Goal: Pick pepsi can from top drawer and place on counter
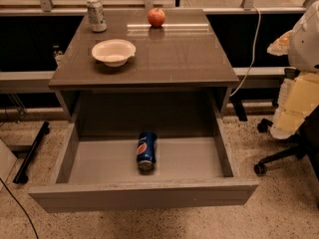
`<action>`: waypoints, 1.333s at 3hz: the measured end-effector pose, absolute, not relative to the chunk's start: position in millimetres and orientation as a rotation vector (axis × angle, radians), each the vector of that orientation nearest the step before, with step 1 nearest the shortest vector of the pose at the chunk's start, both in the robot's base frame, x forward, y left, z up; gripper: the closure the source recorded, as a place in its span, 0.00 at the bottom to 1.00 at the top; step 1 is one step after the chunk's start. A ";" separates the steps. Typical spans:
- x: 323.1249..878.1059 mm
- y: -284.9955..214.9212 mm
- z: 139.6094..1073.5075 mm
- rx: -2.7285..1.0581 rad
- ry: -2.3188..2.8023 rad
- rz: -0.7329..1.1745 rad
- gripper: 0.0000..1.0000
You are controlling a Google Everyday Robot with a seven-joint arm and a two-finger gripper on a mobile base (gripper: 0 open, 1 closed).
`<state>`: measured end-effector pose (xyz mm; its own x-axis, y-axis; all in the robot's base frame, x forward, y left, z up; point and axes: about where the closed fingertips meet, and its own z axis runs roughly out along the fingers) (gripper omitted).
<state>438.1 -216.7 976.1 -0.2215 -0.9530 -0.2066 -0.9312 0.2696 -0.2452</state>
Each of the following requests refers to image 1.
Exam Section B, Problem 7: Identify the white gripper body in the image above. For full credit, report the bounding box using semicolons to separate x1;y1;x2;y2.
283;68;300;92

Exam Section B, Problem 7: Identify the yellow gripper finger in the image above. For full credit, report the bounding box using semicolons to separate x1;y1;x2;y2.
270;73;319;139

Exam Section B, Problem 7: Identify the blue pepsi can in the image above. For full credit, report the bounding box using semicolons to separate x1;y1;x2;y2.
137;131;158;171

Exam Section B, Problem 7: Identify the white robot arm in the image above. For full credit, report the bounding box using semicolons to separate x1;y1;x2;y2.
267;1;319;139

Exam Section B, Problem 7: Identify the grey cabinet counter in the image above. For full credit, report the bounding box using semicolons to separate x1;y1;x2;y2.
49;8;238;112

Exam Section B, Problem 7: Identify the silver green soda can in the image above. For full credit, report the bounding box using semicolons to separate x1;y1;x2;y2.
87;0;107;33

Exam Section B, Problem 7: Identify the grey open drawer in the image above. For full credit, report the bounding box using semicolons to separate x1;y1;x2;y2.
28;89;259;214

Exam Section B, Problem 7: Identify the black office chair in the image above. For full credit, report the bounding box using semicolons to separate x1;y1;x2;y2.
253;107;319;181

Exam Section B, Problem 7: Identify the red apple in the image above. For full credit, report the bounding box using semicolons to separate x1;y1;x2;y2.
148;8;165;27

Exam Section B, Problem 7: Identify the white paper bowl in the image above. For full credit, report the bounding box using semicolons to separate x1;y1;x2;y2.
92;39;136;67

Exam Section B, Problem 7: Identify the black bar on floor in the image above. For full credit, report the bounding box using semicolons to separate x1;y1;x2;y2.
13;121;50;184

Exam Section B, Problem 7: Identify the white cable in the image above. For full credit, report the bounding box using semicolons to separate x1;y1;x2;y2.
229;6;262;98

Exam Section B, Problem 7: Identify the black floor cable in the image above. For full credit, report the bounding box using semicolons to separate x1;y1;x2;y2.
0;177;40;239

